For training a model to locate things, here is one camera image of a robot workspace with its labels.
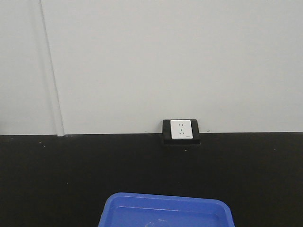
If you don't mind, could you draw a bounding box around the clear glass beaker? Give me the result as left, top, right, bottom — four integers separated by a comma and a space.
145, 219, 170, 227

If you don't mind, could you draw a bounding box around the white socket in black housing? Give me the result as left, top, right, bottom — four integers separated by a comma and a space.
162, 119, 200, 145

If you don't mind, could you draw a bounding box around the blue plastic tray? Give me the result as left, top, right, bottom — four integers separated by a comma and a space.
98, 192, 234, 227

